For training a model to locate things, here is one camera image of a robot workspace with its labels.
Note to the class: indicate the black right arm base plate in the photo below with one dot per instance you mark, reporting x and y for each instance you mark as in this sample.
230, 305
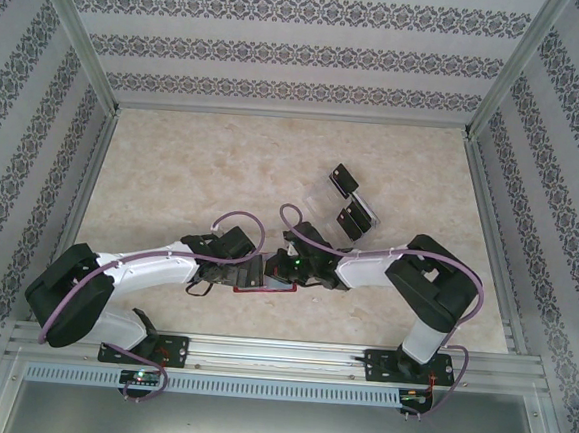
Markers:
375, 369

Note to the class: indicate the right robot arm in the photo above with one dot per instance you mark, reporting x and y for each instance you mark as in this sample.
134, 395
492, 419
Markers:
365, 272

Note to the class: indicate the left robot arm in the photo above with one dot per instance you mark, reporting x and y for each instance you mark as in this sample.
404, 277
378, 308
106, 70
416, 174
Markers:
155, 268

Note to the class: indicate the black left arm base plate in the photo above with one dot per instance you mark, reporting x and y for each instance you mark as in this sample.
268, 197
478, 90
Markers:
178, 350

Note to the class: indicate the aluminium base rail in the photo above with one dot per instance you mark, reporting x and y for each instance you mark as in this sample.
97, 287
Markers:
278, 358

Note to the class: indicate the aluminium frame post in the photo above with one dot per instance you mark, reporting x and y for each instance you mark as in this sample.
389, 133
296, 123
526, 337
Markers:
514, 68
79, 34

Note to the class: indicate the grey metal panel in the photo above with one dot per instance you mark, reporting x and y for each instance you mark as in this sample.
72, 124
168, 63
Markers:
272, 431

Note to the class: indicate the small circuit board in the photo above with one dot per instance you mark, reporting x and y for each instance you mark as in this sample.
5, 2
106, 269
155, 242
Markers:
141, 378
416, 396

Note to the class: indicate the red card holder wallet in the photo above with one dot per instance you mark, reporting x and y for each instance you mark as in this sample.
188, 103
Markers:
256, 290

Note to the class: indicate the aluminium side rail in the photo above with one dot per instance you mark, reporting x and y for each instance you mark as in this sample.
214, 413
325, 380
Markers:
486, 192
95, 161

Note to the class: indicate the black credit card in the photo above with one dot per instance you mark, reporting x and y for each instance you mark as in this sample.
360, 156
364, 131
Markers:
362, 211
351, 225
345, 181

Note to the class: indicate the clear acrylic card stand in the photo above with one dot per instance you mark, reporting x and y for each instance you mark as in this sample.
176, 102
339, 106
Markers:
321, 199

